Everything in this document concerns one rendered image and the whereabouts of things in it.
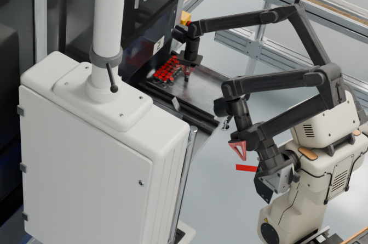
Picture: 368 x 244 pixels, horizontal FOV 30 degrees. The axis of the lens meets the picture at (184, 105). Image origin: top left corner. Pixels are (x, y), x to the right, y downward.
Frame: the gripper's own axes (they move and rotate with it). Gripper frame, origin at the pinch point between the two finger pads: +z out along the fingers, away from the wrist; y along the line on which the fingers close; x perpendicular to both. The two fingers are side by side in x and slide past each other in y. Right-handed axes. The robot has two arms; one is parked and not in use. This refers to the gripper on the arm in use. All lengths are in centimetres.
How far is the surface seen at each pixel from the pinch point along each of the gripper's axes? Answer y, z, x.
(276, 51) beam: -34, 38, -84
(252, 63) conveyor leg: -22, 55, -88
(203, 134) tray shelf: -15.7, 5.1, 28.9
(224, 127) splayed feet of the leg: -16, 92, -68
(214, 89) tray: -13.2, 4.8, -0.2
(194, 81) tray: -3.6, 4.7, -1.0
